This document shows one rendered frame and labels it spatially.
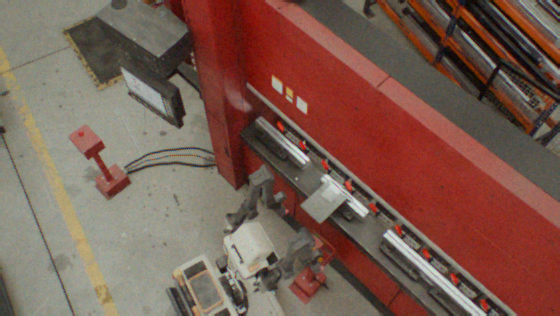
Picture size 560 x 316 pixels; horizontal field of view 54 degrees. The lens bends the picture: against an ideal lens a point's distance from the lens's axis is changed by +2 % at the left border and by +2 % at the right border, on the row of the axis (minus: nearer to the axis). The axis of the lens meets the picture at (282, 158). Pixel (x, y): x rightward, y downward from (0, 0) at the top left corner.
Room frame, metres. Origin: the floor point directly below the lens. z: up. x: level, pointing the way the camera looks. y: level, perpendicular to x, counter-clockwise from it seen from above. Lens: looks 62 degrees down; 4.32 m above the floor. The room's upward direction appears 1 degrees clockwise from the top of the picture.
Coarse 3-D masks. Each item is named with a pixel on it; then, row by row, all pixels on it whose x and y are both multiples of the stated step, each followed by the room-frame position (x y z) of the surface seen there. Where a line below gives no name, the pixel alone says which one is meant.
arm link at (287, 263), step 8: (304, 232) 1.02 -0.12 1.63; (288, 240) 0.98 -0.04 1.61; (296, 240) 0.97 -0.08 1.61; (304, 240) 0.97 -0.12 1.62; (312, 240) 0.97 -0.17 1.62; (288, 248) 0.96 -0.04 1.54; (296, 248) 0.93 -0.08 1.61; (288, 256) 0.93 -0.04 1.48; (296, 256) 0.94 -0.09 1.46; (280, 264) 0.94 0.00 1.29; (288, 264) 0.92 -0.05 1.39; (288, 272) 0.90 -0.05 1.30
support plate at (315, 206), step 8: (328, 184) 1.60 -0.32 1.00; (320, 192) 1.54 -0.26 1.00; (312, 200) 1.48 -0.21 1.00; (320, 200) 1.48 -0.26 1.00; (336, 200) 1.48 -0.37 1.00; (344, 200) 1.49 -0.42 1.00; (304, 208) 1.42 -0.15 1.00; (312, 208) 1.42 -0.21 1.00; (320, 208) 1.42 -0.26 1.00; (328, 208) 1.42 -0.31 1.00; (312, 216) 1.36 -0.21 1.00; (320, 216) 1.37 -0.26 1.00
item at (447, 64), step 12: (408, 12) 3.74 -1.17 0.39; (408, 24) 3.59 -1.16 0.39; (420, 24) 3.59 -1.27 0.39; (420, 36) 3.44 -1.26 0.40; (432, 36) 3.45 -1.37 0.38; (432, 48) 3.29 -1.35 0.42; (444, 60) 3.14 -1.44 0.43; (456, 60) 3.18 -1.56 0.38; (456, 72) 3.00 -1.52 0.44; (468, 72) 3.05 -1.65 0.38; (468, 84) 2.87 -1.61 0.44; (480, 84) 2.92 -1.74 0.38; (492, 96) 2.79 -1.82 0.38; (492, 108) 2.63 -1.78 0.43; (504, 108) 2.67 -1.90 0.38
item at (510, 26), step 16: (480, 0) 3.17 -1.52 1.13; (480, 16) 3.04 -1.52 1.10; (496, 16) 3.01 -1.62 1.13; (496, 32) 2.87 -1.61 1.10; (512, 32) 2.85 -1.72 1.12; (512, 48) 2.72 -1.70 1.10; (528, 48) 2.70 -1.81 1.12; (528, 64) 2.57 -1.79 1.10; (544, 64) 2.59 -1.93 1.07; (544, 80) 2.43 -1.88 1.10
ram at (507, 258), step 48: (240, 0) 2.14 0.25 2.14; (288, 48) 1.88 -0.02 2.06; (336, 96) 1.63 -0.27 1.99; (336, 144) 1.59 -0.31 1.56; (384, 144) 1.39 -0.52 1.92; (384, 192) 1.32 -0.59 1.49; (432, 192) 1.16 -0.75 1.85; (480, 192) 1.04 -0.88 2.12; (432, 240) 1.07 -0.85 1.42; (480, 240) 0.94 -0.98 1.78; (528, 240) 0.84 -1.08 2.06; (480, 288) 0.82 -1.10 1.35; (528, 288) 0.73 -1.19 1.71
